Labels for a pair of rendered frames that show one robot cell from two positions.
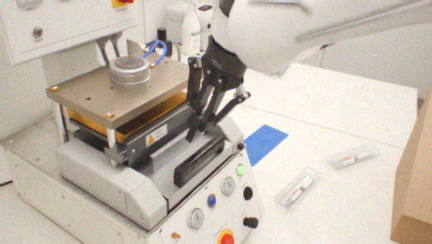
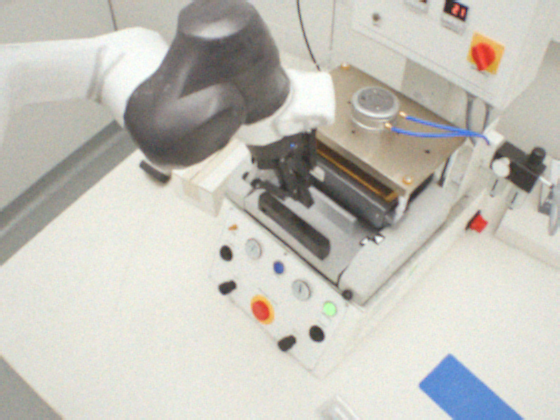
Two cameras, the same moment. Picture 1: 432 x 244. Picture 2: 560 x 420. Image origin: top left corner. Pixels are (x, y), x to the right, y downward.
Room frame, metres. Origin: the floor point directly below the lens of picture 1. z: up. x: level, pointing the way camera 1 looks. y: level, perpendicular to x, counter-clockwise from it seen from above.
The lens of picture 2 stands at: (0.69, -0.47, 1.66)
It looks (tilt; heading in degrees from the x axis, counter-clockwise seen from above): 51 degrees down; 103
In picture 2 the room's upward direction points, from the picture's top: straight up
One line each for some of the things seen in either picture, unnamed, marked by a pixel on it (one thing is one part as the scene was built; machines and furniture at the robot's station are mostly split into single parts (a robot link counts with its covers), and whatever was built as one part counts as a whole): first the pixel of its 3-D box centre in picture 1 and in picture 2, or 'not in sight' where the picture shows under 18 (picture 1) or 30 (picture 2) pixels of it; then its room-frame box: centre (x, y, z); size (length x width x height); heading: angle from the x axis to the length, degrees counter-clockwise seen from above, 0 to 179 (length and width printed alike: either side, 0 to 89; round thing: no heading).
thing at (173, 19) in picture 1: (197, 24); not in sight; (1.75, 0.14, 0.88); 0.25 x 0.20 x 0.17; 61
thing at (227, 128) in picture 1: (198, 121); (397, 243); (0.77, 0.05, 0.97); 0.26 x 0.05 x 0.07; 58
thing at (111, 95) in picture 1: (128, 82); (391, 125); (0.73, 0.21, 1.08); 0.31 x 0.24 x 0.13; 148
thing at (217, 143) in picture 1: (200, 158); (293, 224); (0.60, 0.03, 0.99); 0.15 x 0.02 x 0.04; 148
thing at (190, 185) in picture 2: not in sight; (216, 169); (0.37, 0.29, 0.80); 0.19 x 0.13 x 0.09; 67
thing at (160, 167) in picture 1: (150, 140); (346, 187); (0.67, 0.15, 0.97); 0.30 x 0.22 x 0.08; 58
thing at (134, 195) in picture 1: (109, 181); (283, 156); (0.54, 0.21, 0.97); 0.25 x 0.05 x 0.07; 58
